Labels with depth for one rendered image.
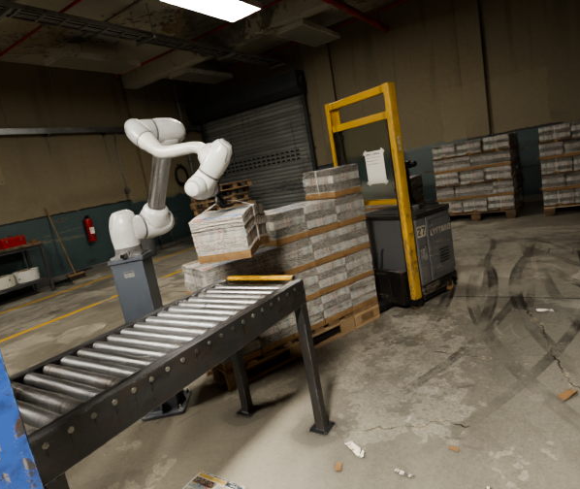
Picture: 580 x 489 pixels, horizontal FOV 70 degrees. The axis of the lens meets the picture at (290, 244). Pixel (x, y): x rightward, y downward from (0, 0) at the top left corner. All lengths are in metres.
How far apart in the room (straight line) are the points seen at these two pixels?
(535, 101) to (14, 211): 9.59
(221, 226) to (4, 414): 1.34
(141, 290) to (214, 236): 0.70
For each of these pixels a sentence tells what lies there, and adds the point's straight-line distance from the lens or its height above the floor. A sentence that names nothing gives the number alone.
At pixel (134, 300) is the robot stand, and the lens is 2.64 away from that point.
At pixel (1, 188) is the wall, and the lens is 9.19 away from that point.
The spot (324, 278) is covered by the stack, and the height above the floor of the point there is 0.49.
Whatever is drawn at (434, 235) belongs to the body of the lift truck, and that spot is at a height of 0.56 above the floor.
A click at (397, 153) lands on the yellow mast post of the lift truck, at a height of 1.31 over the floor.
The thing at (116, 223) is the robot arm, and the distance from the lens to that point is 2.59.
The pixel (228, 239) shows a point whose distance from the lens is 2.09.
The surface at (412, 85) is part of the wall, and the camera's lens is 9.26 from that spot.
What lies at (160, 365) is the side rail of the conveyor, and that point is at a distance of 1.44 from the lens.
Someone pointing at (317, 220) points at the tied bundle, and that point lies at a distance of 3.09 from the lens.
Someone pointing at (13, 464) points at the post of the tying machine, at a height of 0.88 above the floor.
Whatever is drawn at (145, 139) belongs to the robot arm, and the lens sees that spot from 2.25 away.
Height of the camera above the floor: 1.32
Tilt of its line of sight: 10 degrees down
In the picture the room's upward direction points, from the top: 10 degrees counter-clockwise
